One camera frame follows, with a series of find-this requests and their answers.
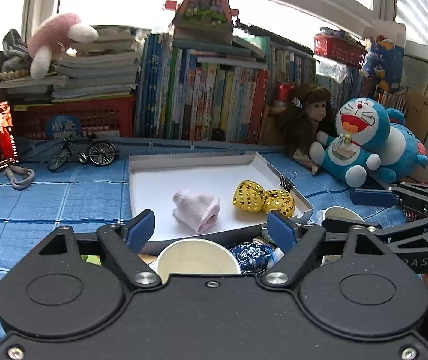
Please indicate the grey cloth toy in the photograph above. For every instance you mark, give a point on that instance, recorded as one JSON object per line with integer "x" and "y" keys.
{"x": 11, "y": 47}

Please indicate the blue printed bag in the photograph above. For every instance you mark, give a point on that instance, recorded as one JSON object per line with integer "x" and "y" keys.
{"x": 382, "y": 60}

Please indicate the brown-haired doll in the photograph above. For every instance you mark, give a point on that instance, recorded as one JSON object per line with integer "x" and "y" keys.
{"x": 305, "y": 120}

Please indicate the stack of lying books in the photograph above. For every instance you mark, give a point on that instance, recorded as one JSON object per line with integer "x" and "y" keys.
{"x": 94, "y": 71}

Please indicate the brown cardboard box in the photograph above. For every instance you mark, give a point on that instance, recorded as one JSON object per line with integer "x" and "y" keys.
{"x": 422, "y": 110}

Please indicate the blue checked tablecloth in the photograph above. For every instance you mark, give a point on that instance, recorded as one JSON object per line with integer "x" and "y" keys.
{"x": 67, "y": 202}

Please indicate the smartphone with lit screen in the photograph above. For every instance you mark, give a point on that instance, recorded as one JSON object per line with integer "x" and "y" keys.
{"x": 2, "y": 135}

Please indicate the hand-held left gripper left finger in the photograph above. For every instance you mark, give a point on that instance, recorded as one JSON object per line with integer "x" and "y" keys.
{"x": 141, "y": 228}

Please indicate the row of standing books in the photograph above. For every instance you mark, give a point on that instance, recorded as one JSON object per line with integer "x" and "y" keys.
{"x": 221, "y": 97}

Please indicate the small paper cup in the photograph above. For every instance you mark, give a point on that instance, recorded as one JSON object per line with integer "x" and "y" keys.
{"x": 339, "y": 213}

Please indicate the small red basket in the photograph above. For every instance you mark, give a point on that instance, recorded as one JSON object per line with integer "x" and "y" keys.
{"x": 339, "y": 50}

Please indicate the pink toy house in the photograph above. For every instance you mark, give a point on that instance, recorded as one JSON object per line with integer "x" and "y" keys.
{"x": 204, "y": 11}

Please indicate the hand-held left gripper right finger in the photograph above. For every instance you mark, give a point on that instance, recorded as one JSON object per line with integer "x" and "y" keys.
{"x": 279, "y": 228}

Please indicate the white cardboard tray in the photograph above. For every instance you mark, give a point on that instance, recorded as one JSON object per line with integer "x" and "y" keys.
{"x": 206, "y": 180}

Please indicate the pink sock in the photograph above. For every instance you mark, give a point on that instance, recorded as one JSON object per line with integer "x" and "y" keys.
{"x": 197, "y": 210}

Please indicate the black binder clip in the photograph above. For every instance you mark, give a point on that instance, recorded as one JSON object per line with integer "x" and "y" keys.
{"x": 288, "y": 183}

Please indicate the paper cup with rabbit drawing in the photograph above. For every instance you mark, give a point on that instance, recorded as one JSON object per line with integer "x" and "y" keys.
{"x": 199, "y": 260}

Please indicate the red plastic basket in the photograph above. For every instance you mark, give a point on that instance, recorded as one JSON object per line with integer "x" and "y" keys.
{"x": 86, "y": 114}

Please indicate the pink plush toy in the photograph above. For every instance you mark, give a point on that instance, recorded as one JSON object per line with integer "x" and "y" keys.
{"x": 62, "y": 35}

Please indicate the blue round plush toy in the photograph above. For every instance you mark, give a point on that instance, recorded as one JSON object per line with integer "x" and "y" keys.
{"x": 405, "y": 142}

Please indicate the blue patterned cloth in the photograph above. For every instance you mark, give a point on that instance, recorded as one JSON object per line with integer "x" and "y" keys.
{"x": 253, "y": 257}

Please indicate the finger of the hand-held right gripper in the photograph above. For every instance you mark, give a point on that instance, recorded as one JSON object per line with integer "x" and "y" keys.
{"x": 334, "y": 225}
{"x": 371, "y": 197}

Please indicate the black toy bicycle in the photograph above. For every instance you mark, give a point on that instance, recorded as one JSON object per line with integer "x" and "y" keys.
{"x": 82, "y": 153}

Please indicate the round blue badge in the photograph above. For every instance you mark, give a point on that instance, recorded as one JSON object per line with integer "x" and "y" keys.
{"x": 63, "y": 127}

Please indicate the blue robot cat plush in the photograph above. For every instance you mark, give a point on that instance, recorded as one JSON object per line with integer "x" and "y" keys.
{"x": 352, "y": 138}

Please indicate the red drink can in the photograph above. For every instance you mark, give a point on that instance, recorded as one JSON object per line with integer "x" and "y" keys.
{"x": 283, "y": 93}

